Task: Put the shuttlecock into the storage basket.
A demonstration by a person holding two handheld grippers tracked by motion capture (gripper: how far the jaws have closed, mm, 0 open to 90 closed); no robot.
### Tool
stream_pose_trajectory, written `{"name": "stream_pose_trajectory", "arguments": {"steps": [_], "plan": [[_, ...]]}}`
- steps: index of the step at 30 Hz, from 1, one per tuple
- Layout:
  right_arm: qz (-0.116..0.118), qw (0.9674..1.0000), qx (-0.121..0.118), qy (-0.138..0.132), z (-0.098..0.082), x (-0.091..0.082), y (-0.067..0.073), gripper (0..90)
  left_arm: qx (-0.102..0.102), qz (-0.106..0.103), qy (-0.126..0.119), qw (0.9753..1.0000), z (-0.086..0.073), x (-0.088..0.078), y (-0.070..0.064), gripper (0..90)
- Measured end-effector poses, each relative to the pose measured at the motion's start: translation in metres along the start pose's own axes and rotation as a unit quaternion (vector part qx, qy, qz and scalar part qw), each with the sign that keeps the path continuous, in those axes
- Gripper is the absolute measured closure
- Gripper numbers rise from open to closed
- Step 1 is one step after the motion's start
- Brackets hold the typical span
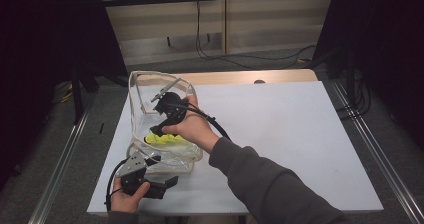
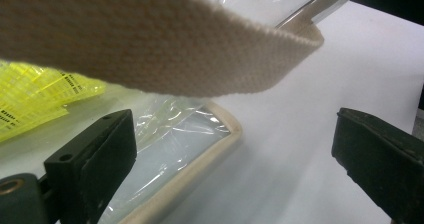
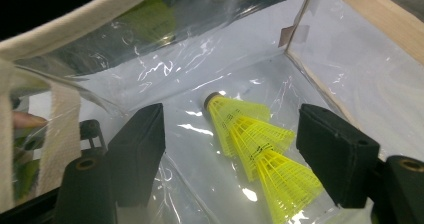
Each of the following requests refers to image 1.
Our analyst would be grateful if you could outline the black curtain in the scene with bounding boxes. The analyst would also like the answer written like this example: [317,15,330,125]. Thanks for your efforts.
[0,0,129,185]
[313,0,424,148]

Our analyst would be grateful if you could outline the yellow floor cable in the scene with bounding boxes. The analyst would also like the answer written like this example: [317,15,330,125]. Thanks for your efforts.
[59,83,74,103]

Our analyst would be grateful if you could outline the black metal stand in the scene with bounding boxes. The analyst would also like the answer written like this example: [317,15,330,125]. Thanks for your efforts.
[71,60,101,125]

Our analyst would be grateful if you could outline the white table cover sheet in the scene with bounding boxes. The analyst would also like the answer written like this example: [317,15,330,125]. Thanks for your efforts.
[87,80,384,216]

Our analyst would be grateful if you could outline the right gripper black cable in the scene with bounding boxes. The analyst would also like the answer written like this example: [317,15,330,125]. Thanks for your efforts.
[165,102,232,142]

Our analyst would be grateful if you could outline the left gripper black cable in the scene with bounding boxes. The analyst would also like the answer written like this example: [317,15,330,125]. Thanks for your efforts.
[104,158,129,213]

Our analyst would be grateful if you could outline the person's right hand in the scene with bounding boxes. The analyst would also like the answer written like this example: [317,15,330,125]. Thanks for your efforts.
[162,95,222,155]

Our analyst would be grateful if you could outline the wooden table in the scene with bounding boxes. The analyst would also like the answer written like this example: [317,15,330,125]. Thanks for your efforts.
[136,68,319,87]

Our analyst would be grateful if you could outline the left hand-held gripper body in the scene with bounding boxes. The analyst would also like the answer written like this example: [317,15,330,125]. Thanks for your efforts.
[115,151,158,199]

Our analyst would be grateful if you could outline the metal floor rail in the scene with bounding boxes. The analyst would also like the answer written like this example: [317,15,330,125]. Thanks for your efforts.
[28,110,91,224]
[331,80,424,224]

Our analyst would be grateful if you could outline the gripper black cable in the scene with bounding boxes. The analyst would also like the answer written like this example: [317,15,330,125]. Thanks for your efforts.
[165,102,232,142]
[104,158,129,213]

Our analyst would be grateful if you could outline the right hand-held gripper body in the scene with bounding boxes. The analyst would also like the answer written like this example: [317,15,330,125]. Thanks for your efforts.
[150,78,189,122]

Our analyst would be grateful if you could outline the hanging black wall cable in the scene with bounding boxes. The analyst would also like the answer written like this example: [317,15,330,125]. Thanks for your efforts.
[194,0,318,70]

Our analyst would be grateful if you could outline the black floor cable bundle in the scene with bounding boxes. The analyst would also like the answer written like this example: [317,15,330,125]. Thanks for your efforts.
[336,80,372,118]

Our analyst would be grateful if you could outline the clear plastic tote bag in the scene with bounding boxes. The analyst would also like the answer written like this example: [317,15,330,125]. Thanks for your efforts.
[127,70,204,175]

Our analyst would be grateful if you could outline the person's left hand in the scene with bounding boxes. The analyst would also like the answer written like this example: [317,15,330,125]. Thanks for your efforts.
[109,178,151,213]

